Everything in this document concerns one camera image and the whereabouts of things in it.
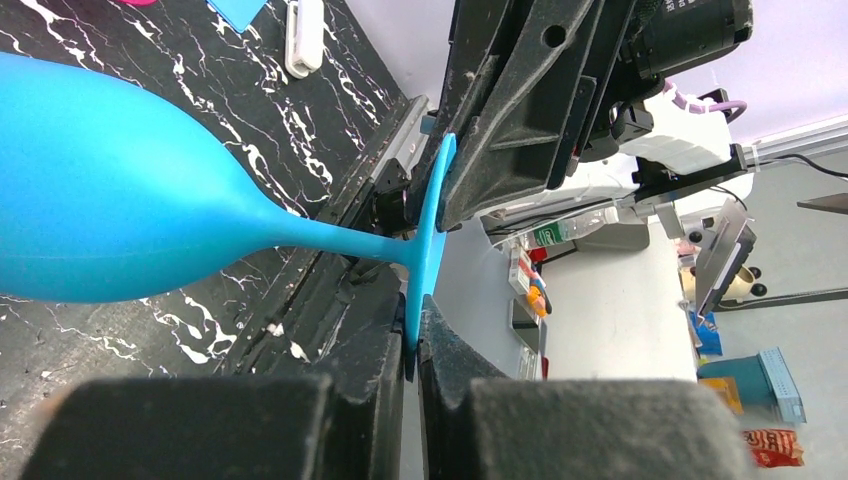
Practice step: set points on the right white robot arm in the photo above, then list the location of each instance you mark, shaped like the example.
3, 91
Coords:
535, 89

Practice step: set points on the grey desk surface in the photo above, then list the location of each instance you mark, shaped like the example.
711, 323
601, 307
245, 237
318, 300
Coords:
615, 314

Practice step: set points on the clear plastic water bottle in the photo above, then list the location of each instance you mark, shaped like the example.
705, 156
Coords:
568, 229

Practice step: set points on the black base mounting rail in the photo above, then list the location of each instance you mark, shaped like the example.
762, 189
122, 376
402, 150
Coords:
389, 216

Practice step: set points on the teal plastic bin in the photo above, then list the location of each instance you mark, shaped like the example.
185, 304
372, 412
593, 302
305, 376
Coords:
762, 380

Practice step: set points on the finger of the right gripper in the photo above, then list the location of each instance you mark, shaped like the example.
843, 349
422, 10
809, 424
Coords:
477, 29

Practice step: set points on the red white cigarette pack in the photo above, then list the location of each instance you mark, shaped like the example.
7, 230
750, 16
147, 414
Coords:
520, 270

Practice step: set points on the black smartphone on desk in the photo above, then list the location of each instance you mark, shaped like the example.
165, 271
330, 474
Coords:
528, 326

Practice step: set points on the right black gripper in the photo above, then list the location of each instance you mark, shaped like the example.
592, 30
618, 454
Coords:
583, 80

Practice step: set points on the blue flat sheet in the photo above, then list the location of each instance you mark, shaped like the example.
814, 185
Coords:
239, 14

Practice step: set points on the red snack packet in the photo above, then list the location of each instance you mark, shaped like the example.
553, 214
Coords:
774, 448

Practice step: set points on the light blue wine glass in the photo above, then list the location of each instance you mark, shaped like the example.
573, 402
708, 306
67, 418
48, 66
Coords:
110, 193

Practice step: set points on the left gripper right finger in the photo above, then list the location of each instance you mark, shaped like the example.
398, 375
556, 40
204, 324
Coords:
478, 423

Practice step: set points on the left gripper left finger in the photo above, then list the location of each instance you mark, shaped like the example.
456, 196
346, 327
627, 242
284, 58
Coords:
340, 419

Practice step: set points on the small white rectangular device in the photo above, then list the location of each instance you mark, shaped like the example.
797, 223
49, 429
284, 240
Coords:
304, 37

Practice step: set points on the magenta wine glass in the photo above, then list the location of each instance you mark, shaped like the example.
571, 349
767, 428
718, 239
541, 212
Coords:
139, 2

